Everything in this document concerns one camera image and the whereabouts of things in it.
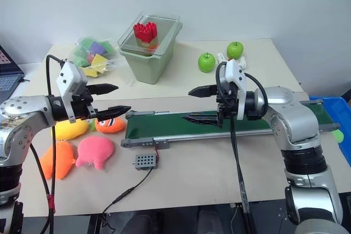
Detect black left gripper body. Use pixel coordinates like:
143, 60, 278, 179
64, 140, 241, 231
71, 85, 99, 121

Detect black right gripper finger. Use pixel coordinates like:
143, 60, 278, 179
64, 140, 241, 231
182, 112, 220, 128
188, 85, 219, 99

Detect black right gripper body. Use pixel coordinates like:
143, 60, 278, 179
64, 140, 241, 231
215, 76, 239, 128

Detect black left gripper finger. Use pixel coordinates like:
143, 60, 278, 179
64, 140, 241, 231
87, 83, 120, 98
96, 105, 132, 122

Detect orange clownfish plush toy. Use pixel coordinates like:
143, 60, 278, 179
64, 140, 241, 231
94, 116, 127, 135

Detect green conveyor belt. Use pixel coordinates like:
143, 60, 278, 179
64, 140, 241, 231
120, 101, 341, 150

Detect yellow plush toy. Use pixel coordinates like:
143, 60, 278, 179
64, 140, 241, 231
51, 118, 89, 141

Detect yellow foam piece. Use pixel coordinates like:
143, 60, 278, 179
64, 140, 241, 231
81, 53, 108, 78

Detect green apple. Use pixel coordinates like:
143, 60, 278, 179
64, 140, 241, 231
226, 41, 245, 60
197, 52, 216, 73

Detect clear plastic bag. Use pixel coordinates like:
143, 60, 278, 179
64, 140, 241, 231
66, 36, 132, 79

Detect pink plush toy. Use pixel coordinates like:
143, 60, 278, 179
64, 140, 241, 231
74, 135, 116, 172

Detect purple foam piece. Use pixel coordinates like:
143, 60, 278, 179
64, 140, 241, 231
88, 41, 108, 55

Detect green plastic bin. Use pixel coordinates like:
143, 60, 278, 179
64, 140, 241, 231
120, 21, 184, 85

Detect green foam piece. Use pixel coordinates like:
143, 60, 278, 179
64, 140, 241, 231
73, 37, 116, 67

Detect clear plastic bin lid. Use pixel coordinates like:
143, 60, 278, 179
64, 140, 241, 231
117, 11, 184, 57

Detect grey perforated control box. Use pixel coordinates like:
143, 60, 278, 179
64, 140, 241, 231
133, 153, 159, 172

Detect red toy building block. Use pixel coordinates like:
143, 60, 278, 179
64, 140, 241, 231
132, 21, 160, 44

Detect dark laptop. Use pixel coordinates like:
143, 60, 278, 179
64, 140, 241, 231
0, 44, 26, 104

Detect blue plastic bin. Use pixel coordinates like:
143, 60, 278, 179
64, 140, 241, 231
309, 95, 351, 168

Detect light green ball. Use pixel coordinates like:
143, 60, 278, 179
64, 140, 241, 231
331, 129, 345, 145

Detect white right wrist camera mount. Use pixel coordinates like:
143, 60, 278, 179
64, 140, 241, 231
224, 59, 248, 121

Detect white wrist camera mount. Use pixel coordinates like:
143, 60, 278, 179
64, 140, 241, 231
55, 61, 89, 124
224, 59, 248, 121

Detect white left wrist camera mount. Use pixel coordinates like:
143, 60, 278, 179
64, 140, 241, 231
55, 61, 89, 124

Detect short black right wrist cable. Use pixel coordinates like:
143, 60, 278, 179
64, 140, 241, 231
245, 72, 269, 116

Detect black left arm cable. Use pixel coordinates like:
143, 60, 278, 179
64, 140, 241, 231
27, 54, 68, 234

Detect long black right arm cable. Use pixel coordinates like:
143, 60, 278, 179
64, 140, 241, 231
214, 61, 259, 234

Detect thin black power cable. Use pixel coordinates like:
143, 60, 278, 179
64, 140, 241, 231
100, 146, 160, 234

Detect thin white cable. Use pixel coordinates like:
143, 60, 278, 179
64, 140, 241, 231
229, 203, 240, 234

